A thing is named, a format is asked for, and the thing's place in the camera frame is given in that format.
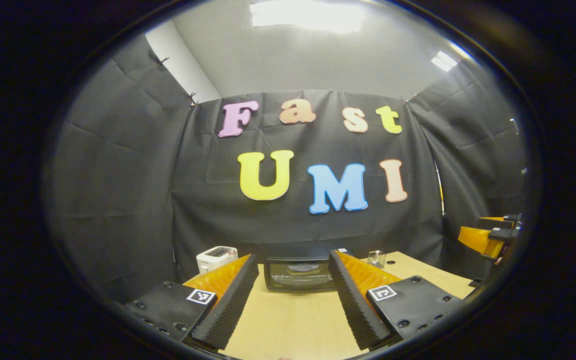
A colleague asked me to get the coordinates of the black electric oven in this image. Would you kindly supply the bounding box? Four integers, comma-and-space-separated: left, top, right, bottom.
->
263, 247, 354, 293

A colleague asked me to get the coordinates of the white toaster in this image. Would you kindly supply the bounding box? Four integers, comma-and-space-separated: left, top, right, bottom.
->
196, 246, 239, 275

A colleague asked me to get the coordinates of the ceiling light panel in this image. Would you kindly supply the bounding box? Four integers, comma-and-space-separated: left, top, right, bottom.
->
249, 0, 366, 33

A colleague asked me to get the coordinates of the small ceiling light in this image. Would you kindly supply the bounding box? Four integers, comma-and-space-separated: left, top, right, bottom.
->
430, 50, 459, 72

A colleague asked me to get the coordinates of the black backdrop cloth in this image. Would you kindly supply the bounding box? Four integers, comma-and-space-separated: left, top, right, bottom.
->
43, 35, 529, 303

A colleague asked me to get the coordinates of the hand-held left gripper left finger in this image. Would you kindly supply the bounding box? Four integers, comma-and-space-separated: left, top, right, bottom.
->
125, 253, 260, 351

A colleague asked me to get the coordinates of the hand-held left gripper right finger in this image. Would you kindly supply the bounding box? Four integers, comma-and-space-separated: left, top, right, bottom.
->
328, 249, 466, 351

